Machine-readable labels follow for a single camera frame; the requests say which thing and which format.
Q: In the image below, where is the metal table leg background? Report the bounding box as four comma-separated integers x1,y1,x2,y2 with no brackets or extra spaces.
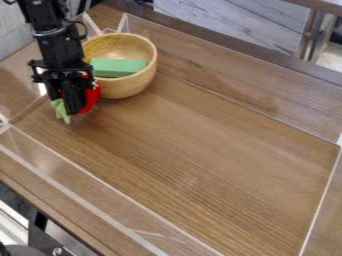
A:
297,10,336,63

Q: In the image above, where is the red felt fruit green leaf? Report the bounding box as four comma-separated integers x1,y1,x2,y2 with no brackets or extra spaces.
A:
49,75,102,126

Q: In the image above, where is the clear acrylic tray wall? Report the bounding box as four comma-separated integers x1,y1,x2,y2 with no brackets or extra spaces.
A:
0,11,342,256

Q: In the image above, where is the green rectangular block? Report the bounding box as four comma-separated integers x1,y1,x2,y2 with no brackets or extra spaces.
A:
89,58,148,78

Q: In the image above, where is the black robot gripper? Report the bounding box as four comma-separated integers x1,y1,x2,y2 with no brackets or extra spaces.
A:
28,29,93,115

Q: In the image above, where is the wooden bowl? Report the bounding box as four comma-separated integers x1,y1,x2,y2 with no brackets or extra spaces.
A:
82,33,157,99

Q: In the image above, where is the black metal table frame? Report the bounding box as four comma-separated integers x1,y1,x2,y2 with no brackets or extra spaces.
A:
25,209,85,256

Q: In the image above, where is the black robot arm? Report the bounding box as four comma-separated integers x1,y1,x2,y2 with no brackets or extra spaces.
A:
2,0,96,115

